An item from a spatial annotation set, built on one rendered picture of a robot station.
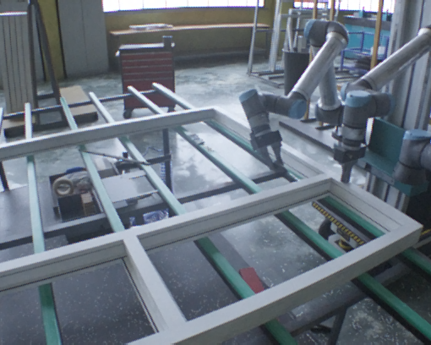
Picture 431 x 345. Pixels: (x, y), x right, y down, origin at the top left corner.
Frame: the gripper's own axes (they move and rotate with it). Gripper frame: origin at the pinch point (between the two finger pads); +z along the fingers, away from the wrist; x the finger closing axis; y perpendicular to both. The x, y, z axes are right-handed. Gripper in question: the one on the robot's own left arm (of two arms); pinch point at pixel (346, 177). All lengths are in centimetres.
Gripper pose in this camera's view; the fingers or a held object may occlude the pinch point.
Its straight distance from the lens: 148.1
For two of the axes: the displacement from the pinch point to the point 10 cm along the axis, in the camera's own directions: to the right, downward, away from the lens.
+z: 0.0, 8.9, 4.6
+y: 4.7, 4.1, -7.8
